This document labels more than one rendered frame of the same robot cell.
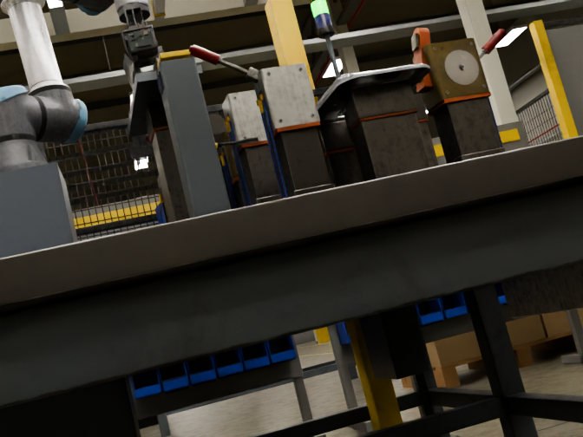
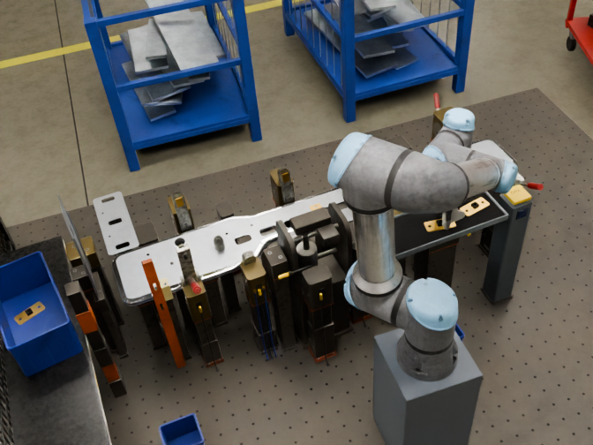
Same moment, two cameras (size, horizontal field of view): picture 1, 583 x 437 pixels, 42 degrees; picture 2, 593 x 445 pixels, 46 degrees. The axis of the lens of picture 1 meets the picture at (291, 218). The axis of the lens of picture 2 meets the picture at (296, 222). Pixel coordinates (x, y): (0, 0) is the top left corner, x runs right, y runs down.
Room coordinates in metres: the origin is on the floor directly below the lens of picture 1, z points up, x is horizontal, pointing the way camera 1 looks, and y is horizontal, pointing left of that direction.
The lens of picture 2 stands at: (2.12, 1.58, 2.56)
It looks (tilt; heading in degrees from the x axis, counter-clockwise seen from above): 45 degrees down; 269
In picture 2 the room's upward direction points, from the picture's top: 6 degrees counter-clockwise
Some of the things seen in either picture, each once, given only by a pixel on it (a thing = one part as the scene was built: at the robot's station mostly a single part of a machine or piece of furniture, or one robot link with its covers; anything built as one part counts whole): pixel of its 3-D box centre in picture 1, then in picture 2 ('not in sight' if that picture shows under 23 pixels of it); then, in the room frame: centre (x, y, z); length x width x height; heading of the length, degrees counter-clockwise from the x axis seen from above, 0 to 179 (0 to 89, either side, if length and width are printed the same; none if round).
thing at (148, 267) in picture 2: not in sight; (165, 318); (2.50, 0.28, 0.95); 0.03 x 0.01 x 0.50; 17
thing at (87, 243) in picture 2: not in sight; (96, 285); (2.75, 0.06, 0.88); 0.08 x 0.08 x 0.36; 17
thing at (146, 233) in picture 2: not in sight; (153, 259); (2.58, -0.07, 0.84); 0.12 x 0.07 x 0.28; 107
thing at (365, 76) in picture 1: (296, 169); (324, 210); (1.99, -0.04, 1.00); 1.38 x 0.22 x 0.02; 17
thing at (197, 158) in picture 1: (200, 172); (505, 249); (1.44, 0.15, 0.92); 0.08 x 0.08 x 0.44; 17
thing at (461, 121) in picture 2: not in sight; (457, 132); (1.67, 0.24, 1.48); 0.09 x 0.08 x 0.11; 50
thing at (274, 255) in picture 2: not in sight; (281, 301); (2.16, 0.24, 0.91); 0.07 x 0.05 x 0.42; 107
